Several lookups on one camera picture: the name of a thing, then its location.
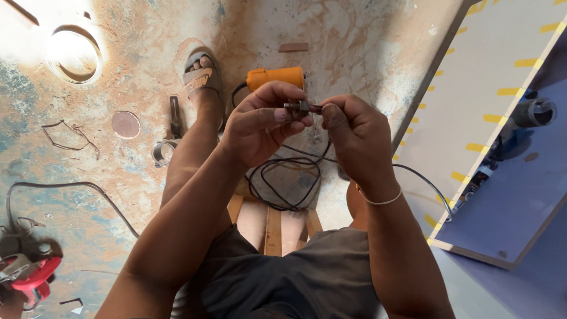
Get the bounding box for wooden stool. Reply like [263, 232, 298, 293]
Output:
[226, 193, 324, 258]

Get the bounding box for thin dark edging scraps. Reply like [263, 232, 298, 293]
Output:
[41, 119, 101, 161]

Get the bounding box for blue and black power tool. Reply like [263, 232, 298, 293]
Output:
[449, 91, 559, 215]

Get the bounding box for person's left hand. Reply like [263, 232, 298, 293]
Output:
[220, 81, 313, 169]

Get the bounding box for person's right hand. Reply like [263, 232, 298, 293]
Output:
[321, 94, 401, 201]

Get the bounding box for thin wooden strip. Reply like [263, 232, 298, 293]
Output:
[4, 0, 40, 27]

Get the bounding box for red power tool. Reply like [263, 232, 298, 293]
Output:
[0, 237, 63, 312]

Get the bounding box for metal trimmer base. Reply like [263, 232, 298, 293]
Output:
[151, 95, 183, 168]

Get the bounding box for orange trimmer motor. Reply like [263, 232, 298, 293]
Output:
[245, 66, 307, 93]

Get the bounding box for small metal spanner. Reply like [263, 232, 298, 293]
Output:
[310, 113, 323, 145]

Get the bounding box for round brown wooden disc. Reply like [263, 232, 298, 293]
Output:
[111, 110, 141, 141]

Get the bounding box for white board with yellow tape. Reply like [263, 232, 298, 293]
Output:
[391, 0, 567, 249]

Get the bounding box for person's left leg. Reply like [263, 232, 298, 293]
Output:
[159, 54, 235, 237]

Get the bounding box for black trimmer power cable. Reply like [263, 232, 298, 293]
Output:
[230, 82, 454, 222]

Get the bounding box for grey sandal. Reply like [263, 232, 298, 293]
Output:
[183, 52, 224, 102]

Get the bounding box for person's right leg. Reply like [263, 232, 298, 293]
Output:
[345, 181, 370, 233]

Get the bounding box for person's dark grey shorts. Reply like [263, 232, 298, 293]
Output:
[170, 223, 384, 319]

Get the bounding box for blue laminated plywood panel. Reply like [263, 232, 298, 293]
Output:
[428, 27, 567, 271]

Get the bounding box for white string wristband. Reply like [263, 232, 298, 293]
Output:
[356, 185, 403, 206]

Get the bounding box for black cable of red tool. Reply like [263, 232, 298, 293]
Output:
[5, 181, 141, 240]

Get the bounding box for person's leg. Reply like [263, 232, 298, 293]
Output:
[159, 54, 235, 237]
[345, 181, 370, 233]

